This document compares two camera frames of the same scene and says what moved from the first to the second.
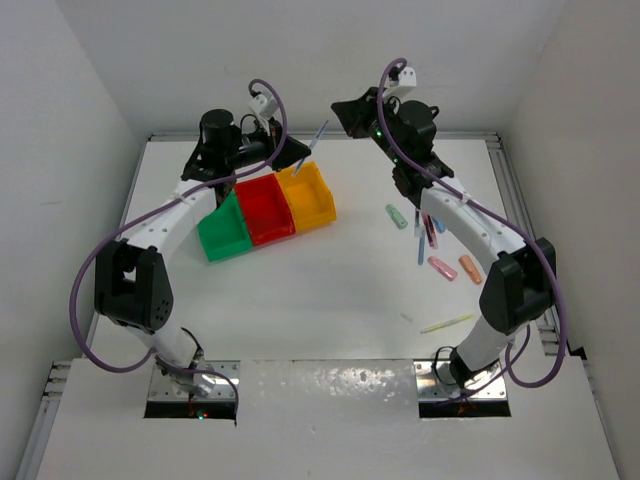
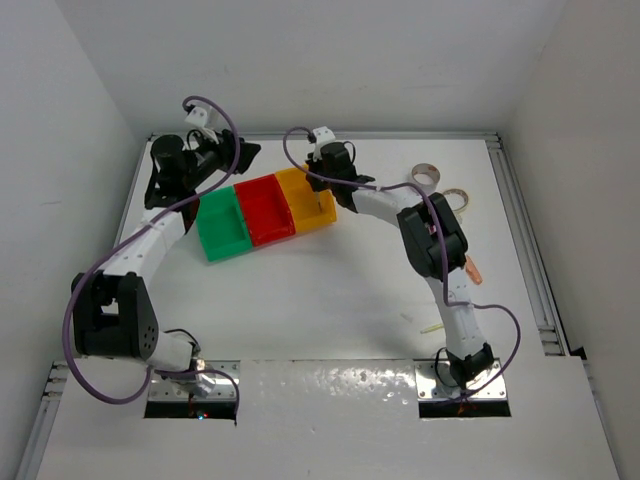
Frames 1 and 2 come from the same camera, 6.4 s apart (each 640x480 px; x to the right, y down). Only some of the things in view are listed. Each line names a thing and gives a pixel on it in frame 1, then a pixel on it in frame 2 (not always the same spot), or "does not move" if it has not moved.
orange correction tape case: [472, 272] does not move
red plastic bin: [267, 212] does not move
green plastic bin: [224, 231] does not move
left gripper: [270, 132] -> [222, 143]
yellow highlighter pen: [434, 327] does not move
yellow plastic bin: [311, 201] does not move
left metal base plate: [162, 389] does not move
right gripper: [355, 113] -> [314, 162]
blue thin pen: [311, 145] -> [317, 193]
